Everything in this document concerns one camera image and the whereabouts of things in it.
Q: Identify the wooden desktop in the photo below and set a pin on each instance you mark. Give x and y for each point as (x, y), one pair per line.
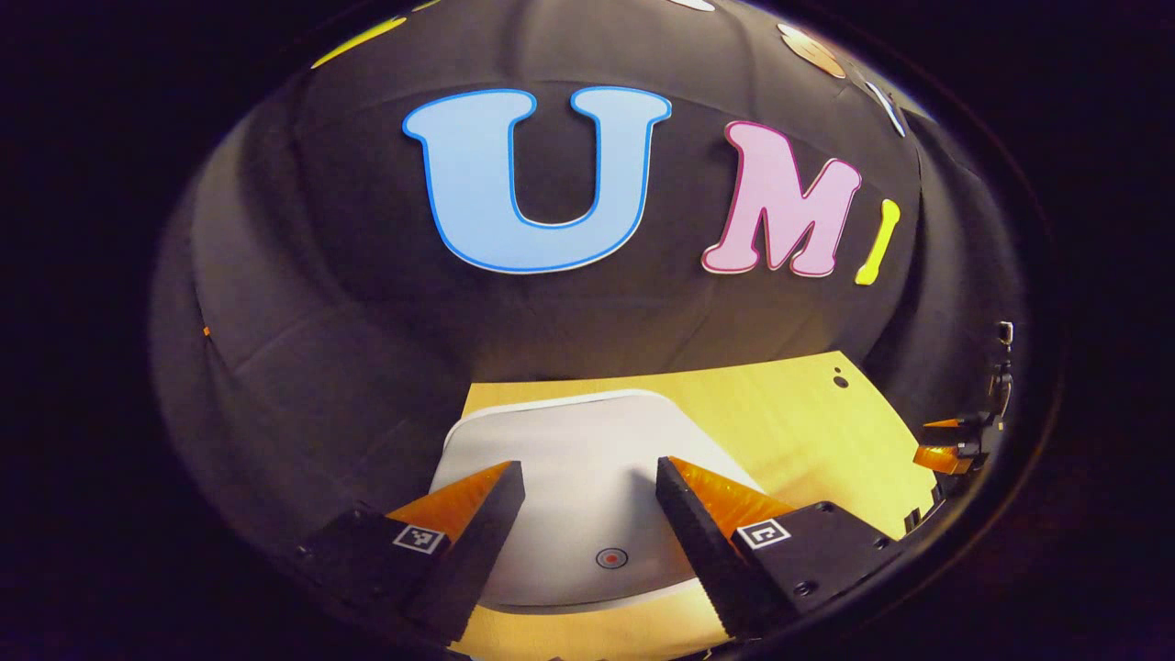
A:
(799, 413)

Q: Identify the black backdrop cloth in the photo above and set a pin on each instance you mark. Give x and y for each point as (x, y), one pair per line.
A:
(321, 321)

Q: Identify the white desktop garbage bin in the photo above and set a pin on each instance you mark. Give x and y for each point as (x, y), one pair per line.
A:
(587, 459)

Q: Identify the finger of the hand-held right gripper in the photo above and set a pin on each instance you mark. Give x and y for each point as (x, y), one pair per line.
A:
(936, 459)
(944, 423)

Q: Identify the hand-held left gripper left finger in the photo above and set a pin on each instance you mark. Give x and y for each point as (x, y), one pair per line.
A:
(477, 551)

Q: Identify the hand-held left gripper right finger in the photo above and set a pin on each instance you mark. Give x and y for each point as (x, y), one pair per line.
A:
(698, 551)

